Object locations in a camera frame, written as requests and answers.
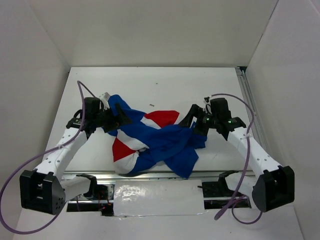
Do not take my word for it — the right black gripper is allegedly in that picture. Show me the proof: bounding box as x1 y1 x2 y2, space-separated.
178 103 219 136

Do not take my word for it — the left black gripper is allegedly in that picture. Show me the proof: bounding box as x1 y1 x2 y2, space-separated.
93 102 132 134

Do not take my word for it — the red white blue jacket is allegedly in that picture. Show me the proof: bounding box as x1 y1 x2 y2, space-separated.
108 94 207 179

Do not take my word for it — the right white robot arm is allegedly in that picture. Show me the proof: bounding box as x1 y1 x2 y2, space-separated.
179 97 295 213

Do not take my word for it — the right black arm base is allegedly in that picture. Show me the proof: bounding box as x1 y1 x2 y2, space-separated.
197 170 238 210

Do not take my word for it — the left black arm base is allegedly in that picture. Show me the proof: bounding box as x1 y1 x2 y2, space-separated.
63 174 115 217

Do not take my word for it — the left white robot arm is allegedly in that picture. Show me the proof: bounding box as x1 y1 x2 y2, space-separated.
19 97 132 215

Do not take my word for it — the white taped cover panel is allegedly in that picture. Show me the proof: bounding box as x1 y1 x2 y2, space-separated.
113 180 206 217

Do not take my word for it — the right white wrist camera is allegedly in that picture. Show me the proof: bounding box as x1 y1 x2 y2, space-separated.
204 96 212 106

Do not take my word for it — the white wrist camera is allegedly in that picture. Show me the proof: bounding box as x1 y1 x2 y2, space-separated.
204 96 212 106
98 92 110 110

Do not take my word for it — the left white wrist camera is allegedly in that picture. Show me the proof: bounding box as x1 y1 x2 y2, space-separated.
98 92 110 110

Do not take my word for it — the aluminium right side rail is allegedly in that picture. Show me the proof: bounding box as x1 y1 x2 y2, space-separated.
236 66 278 176

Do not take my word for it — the aluminium rail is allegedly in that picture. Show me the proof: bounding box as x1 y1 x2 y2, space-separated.
61 171 222 182
236 66 278 176

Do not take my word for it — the aluminium front rail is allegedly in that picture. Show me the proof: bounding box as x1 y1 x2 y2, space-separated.
61 171 222 182

